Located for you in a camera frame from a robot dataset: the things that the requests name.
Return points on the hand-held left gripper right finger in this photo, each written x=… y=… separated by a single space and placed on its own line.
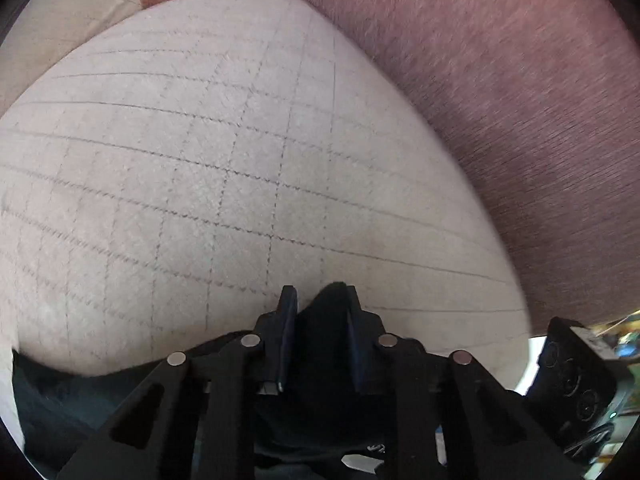
x=353 y=332

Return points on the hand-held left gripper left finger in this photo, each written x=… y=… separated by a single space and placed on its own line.
x=287 y=322

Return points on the maroon back cushion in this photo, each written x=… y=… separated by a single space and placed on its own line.
x=500 y=85

